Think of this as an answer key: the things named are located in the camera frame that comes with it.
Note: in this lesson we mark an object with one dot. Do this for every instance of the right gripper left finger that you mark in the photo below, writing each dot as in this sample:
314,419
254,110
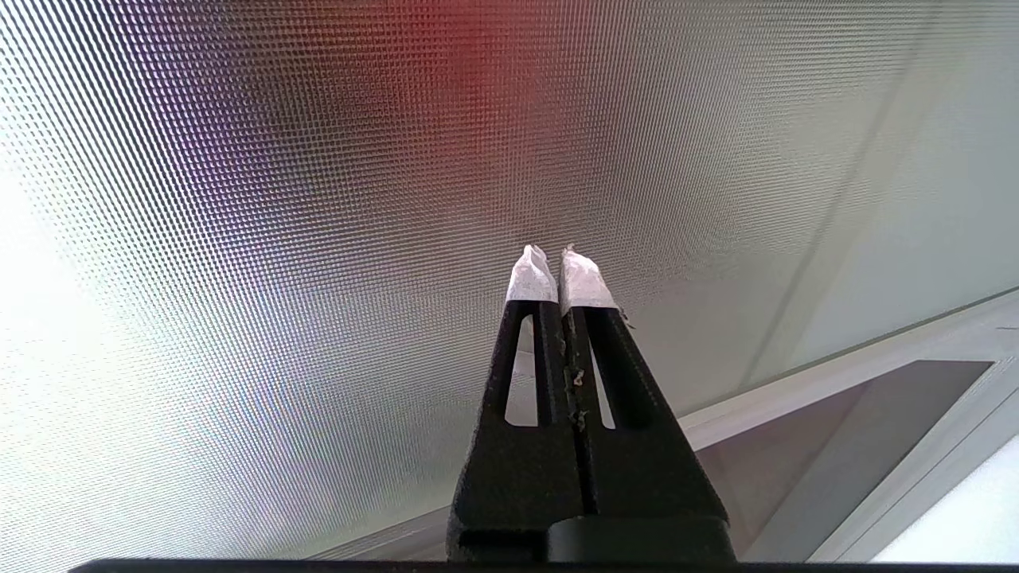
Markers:
517,469

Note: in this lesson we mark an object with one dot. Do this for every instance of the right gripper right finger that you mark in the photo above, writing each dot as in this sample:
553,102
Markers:
645,469

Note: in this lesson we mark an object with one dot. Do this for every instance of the frosted glass cabinet door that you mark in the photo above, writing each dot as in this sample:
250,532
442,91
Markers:
318,239

